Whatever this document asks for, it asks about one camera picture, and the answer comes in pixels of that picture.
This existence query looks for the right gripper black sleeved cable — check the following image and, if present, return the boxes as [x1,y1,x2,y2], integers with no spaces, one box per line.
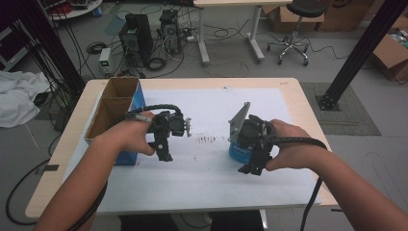
[268,136,329,231]

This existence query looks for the white power supply unit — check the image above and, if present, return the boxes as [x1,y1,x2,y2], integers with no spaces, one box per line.
[98,47,113,77]

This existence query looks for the grey floor mat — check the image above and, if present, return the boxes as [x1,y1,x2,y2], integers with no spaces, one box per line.
[299,81,383,138]

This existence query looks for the gripper black sleeved cable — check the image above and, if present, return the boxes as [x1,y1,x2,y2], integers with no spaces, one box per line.
[67,103,185,231]
[268,136,329,231]

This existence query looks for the grey computer tower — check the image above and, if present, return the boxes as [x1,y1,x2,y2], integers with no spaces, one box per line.
[158,9,183,56]

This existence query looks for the coiled black cable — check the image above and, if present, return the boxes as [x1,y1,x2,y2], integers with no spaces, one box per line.
[86,40,109,56]
[145,56,167,72]

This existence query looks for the person's dark legs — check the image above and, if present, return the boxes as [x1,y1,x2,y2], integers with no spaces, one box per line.
[118,210,267,231]

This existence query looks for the large brown cardboard box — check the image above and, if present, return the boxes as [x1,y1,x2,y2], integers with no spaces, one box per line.
[317,0,377,33]

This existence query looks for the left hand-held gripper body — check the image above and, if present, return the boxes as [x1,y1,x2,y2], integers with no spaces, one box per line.
[145,110,192,145]

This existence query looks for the grey metal frame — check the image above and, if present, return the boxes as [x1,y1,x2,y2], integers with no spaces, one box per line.
[0,23,32,72]

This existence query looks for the person's left hand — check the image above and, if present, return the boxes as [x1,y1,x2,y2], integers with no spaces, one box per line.
[92,110,157,157]

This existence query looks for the white desk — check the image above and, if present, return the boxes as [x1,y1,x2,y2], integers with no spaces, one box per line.
[191,0,293,66]

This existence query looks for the open cardboard box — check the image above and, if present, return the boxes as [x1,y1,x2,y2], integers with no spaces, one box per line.
[370,15,408,82]

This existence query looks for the round white table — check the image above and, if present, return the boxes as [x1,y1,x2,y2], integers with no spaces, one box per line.
[47,0,104,21]

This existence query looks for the black swivel stool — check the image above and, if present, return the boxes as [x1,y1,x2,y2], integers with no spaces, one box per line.
[267,0,327,67]

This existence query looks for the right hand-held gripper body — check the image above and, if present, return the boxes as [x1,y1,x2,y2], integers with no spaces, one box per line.
[227,101,277,156]

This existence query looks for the left gripper black sleeved cable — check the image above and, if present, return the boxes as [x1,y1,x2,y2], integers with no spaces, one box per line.
[67,103,185,231]

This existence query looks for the black metal post with base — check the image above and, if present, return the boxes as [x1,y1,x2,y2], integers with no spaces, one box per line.
[316,0,408,112]

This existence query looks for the white sheet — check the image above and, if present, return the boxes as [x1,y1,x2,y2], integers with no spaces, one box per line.
[62,87,322,216]

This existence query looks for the long black floor cable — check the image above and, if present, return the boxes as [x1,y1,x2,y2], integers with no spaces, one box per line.
[5,157,53,226]

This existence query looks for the white cloth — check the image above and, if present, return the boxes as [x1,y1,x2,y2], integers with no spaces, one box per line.
[0,70,52,129]

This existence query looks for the blue cardboard box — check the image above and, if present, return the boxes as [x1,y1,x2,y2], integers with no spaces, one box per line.
[84,76,148,167]

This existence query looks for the person's right hand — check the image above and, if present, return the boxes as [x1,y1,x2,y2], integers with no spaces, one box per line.
[265,118,323,172]

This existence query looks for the black computer tower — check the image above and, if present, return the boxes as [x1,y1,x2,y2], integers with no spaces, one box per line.
[118,13,155,69]

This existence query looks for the black post with cables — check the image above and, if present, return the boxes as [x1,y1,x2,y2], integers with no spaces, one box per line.
[17,0,87,95]

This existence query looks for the blue round can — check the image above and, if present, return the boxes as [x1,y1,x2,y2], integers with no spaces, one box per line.
[228,139,258,165]

